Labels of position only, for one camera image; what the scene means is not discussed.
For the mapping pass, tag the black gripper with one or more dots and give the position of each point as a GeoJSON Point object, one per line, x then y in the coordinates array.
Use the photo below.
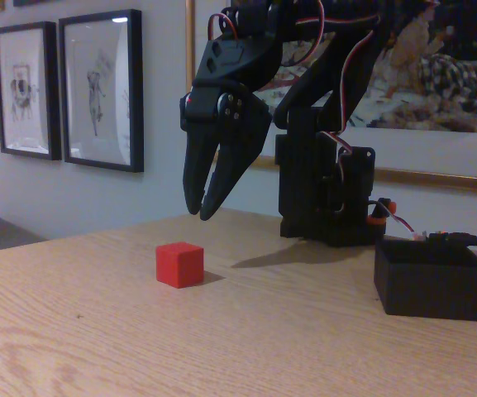
{"type": "Point", "coordinates": [251, 121]}

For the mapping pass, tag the red cube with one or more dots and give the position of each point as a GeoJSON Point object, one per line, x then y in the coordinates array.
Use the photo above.
{"type": "Point", "coordinates": [178, 264]}

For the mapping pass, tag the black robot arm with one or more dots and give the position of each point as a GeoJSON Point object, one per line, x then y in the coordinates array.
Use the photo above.
{"type": "Point", "coordinates": [304, 165]}

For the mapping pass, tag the black box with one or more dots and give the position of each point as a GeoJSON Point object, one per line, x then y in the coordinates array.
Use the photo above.
{"type": "Point", "coordinates": [432, 291]}

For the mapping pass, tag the large black-framed sketch picture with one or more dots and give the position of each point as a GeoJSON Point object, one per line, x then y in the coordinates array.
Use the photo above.
{"type": "Point", "coordinates": [97, 91]}

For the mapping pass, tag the medium black-framed sketch picture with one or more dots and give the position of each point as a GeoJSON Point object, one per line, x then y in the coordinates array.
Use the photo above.
{"type": "Point", "coordinates": [23, 91]}

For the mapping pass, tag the motor controller board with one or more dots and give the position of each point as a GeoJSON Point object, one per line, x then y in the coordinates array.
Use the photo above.
{"type": "Point", "coordinates": [422, 237]}

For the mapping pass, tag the dark picture frame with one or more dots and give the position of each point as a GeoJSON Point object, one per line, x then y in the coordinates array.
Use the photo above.
{"type": "Point", "coordinates": [35, 2]}

